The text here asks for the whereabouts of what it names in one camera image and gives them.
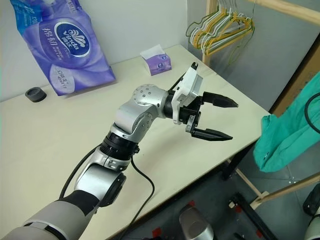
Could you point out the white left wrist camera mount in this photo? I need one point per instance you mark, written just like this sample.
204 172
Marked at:
190 82

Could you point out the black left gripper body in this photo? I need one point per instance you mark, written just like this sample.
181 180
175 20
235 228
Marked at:
192 110

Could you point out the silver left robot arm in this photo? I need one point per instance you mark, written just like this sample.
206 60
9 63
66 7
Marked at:
140 110

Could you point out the small purple tissue pack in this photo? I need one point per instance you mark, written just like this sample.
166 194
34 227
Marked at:
160 65

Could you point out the black round cap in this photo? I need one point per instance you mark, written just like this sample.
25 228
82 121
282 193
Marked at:
36 94

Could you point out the brown cardboard board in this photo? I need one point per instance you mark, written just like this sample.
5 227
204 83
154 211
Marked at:
300 75

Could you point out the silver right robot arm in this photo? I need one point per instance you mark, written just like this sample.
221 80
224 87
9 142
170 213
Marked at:
313 227

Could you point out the wooden clothes rack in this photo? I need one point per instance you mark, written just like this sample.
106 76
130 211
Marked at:
208 30

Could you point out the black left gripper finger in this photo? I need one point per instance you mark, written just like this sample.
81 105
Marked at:
212 135
220 100

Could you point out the black table leg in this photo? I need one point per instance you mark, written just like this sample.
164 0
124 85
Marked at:
233 165

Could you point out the black metal floor frame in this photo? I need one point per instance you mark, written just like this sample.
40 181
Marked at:
246 210

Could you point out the green shorts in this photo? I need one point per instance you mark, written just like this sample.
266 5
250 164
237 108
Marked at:
282 140

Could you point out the large purple tissue bag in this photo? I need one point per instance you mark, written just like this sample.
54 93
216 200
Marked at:
70 42

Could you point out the grey rounded robot part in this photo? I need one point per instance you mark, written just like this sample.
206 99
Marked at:
195 225

